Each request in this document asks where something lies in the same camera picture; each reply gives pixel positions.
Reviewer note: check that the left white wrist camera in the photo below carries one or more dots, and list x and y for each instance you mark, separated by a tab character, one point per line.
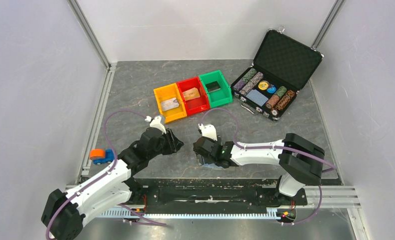
157	122

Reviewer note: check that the white credit card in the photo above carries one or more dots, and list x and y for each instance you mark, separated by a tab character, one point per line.
164	109

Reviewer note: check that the green plastic bin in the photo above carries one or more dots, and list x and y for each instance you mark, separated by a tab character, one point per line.
221	97

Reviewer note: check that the purple poker chip row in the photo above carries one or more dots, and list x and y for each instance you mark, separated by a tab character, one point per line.
243	89

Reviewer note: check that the right aluminium frame post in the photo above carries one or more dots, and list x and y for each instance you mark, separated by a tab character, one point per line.
328	22

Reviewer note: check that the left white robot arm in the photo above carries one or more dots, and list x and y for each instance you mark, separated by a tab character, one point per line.
66	213

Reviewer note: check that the yellow dealer button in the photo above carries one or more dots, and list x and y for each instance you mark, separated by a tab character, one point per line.
263	85

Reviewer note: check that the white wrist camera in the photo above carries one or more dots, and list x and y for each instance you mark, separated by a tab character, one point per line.
157	122
208	131

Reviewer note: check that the silver card in yellow bin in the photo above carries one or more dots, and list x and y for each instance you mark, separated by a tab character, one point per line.
172	102

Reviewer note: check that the tan card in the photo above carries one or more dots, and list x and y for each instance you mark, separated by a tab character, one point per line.
191	94

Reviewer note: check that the yellow plastic bin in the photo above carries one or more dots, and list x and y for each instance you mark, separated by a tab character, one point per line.
167	92

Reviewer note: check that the grey card holder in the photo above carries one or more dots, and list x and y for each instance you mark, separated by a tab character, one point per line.
204	163

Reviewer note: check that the orange blue toy car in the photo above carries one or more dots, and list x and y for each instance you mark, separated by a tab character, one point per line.
101	156

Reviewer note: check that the blue playing card deck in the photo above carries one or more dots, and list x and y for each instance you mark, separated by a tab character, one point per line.
257	97

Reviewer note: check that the black poker chip case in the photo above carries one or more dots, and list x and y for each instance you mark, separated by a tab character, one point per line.
283	61

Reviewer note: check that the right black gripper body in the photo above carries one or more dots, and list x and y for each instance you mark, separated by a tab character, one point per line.
219	141

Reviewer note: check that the red plastic bin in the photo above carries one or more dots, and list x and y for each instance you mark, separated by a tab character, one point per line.
198	105

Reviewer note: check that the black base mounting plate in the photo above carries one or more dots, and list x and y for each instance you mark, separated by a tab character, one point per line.
210	196

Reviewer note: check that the brown poker chip row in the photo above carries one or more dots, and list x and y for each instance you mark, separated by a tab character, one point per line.
280	98

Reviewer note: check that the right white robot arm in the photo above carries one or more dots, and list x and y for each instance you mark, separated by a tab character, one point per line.
301	160

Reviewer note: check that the aluminium frame post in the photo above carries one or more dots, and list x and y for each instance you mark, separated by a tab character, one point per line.
87	28
328	22

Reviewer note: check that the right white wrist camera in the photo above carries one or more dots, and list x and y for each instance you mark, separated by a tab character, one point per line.
208	131

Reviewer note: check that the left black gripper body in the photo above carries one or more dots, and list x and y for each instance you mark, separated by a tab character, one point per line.
164	148

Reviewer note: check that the blue dealer button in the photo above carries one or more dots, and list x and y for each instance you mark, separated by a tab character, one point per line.
272	89

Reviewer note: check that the green poker chip row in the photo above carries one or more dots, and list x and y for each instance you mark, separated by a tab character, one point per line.
249	75

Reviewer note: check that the left aluminium frame post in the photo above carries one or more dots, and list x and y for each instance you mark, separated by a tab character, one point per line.
87	28

